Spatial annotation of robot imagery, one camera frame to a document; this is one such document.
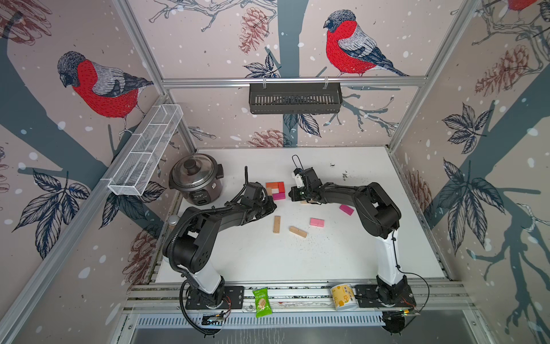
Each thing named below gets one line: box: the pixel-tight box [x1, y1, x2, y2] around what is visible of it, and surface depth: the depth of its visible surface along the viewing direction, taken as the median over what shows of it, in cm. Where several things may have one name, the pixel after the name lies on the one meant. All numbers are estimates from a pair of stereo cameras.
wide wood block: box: [273, 215, 281, 233], surface depth 94 cm
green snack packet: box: [252, 286, 273, 319], surface depth 73 cm
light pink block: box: [309, 217, 326, 228], surface depth 94 cm
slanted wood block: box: [288, 225, 308, 238], surface depth 90 cm
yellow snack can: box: [330, 283, 359, 312], surface depth 70 cm
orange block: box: [265, 182, 279, 189], surface depth 106 cm
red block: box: [277, 181, 286, 194], surface depth 106 cm
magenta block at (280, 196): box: [272, 192, 286, 200], surface depth 105 cm
